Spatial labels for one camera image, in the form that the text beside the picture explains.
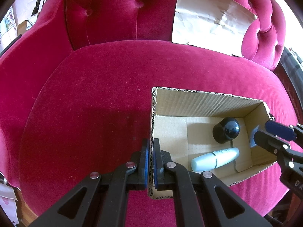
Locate pink storage box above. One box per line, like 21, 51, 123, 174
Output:
0, 184, 19, 225

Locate creased brown paper sheet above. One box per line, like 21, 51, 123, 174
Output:
171, 0, 258, 58

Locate red velvet tufted sofa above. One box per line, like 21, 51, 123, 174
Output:
0, 0, 300, 218

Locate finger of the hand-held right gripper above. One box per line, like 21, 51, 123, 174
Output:
254, 130, 303, 171
265, 120, 303, 143

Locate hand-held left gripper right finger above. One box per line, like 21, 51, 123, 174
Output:
153, 138, 273, 227

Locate cartoon cat curtain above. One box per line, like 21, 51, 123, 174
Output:
0, 7, 18, 52

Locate white tube bottle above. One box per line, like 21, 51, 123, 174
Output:
191, 147, 240, 172

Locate small brown cardboard box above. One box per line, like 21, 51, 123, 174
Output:
17, 19, 36, 37

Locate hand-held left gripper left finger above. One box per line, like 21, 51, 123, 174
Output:
31, 138, 149, 227

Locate black round bottle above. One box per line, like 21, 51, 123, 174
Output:
212, 117, 240, 145

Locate black power adapter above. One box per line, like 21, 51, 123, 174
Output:
31, 0, 46, 16

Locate dark striped blanket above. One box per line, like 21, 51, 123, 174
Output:
275, 46, 303, 104

